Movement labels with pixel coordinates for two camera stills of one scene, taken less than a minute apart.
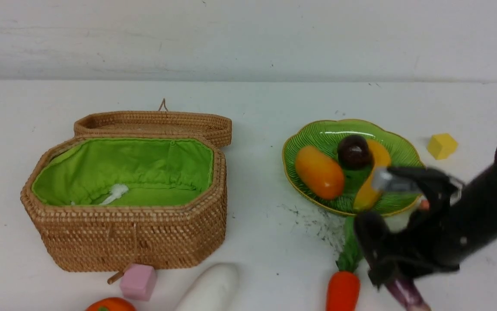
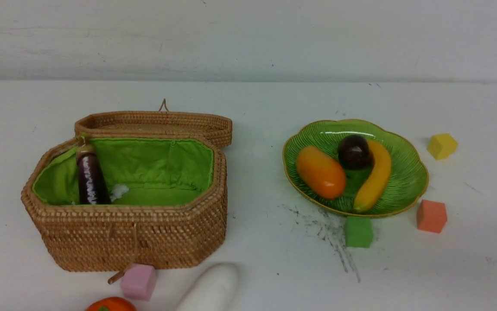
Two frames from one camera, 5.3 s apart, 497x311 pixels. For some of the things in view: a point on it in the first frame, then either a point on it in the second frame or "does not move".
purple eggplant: [405, 290] -> [93, 187]
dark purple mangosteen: [354, 152] does not move
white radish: [213, 290] does not move
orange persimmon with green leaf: [111, 304] does not move
